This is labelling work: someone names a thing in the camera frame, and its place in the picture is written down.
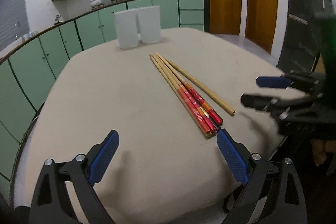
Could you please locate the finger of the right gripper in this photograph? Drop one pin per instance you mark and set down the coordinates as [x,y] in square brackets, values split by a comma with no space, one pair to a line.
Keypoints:
[273,82]
[274,105]

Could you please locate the beige tablecloth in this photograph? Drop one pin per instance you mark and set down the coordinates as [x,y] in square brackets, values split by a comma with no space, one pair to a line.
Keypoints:
[164,166]

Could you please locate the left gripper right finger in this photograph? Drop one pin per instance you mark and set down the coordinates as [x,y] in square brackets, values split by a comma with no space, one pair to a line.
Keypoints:
[278,182]

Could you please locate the orange red chopstick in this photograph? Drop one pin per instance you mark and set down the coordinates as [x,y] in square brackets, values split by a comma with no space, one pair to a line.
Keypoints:
[205,107]

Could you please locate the black glass cabinet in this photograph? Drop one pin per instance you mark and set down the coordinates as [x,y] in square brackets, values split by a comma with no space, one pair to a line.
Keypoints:
[302,41]

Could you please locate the grey window blind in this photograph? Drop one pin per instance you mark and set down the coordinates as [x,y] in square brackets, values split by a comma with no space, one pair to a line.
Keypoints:
[14,23]

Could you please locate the red patterned chopstick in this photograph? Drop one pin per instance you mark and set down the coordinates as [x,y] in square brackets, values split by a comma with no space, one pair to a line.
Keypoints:
[186,96]

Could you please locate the green lower cabinets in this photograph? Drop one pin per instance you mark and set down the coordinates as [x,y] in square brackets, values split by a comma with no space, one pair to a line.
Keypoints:
[29,72]

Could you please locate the plain wooden chopstick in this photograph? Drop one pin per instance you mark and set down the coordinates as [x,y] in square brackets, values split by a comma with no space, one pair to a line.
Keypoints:
[221,102]

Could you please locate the white utensil holder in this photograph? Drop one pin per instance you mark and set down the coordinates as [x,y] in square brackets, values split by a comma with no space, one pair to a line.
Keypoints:
[140,25]

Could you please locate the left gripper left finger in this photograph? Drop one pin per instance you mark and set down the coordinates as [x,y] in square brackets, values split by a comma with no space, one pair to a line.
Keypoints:
[51,201]

